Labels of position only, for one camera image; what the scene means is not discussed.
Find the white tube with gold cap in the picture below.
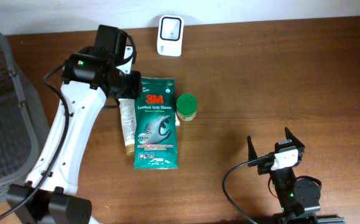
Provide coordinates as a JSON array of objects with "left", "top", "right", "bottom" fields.
[{"left": 119, "top": 99, "right": 136, "bottom": 156}]

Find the left camera cable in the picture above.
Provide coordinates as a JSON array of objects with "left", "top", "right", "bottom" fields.
[{"left": 0, "top": 63, "right": 72, "bottom": 224}]

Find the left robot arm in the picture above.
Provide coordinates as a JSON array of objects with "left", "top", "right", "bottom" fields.
[{"left": 7, "top": 25, "right": 142, "bottom": 223}]

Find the green lid seasoning jar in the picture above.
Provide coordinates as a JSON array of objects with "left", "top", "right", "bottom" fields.
[{"left": 177, "top": 94, "right": 198, "bottom": 121}]

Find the orange white small packet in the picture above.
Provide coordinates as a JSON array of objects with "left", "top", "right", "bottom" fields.
[{"left": 175, "top": 113, "right": 180, "bottom": 127}]

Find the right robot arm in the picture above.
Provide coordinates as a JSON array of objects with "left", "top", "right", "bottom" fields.
[{"left": 247, "top": 128, "right": 345, "bottom": 224}]

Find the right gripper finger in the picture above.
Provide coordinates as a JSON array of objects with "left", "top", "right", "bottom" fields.
[
  {"left": 247, "top": 136, "right": 258, "bottom": 167},
  {"left": 285, "top": 126, "right": 304, "bottom": 148}
]

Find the green packaged item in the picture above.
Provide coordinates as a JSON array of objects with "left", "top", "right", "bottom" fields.
[{"left": 134, "top": 77, "right": 178, "bottom": 169}]

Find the white barcode scanner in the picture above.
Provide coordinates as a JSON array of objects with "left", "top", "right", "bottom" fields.
[{"left": 157, "top": 15, "right": 184, "bottom": 57}]

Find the grey plastic basket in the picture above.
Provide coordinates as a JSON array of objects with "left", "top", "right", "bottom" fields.
[{"left": 0, "top": 33, "right": 49, "bottom": 203}]

